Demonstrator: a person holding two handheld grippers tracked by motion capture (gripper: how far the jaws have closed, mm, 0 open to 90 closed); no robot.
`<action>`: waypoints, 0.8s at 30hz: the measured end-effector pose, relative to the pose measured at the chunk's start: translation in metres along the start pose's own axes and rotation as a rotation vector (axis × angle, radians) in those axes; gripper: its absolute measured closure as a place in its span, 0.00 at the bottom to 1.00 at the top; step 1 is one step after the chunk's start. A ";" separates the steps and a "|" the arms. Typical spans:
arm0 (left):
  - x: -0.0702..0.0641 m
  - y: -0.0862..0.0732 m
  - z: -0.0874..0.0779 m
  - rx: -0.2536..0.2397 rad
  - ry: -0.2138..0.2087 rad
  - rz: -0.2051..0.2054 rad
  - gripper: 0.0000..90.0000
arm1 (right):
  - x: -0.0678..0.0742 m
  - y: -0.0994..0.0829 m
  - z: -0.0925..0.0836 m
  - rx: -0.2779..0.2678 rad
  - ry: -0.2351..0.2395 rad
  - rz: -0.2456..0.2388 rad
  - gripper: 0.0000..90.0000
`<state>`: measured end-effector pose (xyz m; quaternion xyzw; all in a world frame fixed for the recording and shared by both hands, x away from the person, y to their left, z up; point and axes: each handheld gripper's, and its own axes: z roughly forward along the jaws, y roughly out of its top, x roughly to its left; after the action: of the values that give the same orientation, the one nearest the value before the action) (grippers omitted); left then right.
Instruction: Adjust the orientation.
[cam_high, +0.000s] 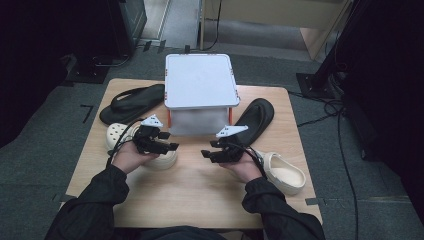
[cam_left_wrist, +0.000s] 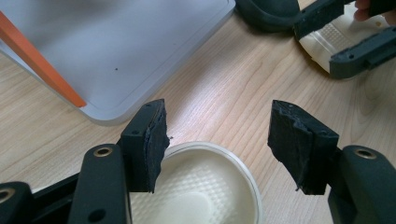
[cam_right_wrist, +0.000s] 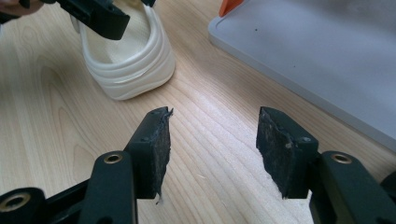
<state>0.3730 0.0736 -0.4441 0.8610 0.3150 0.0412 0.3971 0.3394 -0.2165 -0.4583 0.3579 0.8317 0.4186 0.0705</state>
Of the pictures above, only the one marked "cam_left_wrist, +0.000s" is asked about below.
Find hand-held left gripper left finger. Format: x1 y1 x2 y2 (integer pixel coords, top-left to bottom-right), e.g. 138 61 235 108
120 98 171 194

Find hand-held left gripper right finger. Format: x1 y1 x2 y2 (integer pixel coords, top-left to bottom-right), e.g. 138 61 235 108
266 99 340 196

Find white shoe rack orange supports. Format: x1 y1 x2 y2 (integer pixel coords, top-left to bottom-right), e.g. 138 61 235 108
0 0 236 127

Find black slipper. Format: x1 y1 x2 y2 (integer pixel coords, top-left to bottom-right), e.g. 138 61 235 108
234 0 303 33

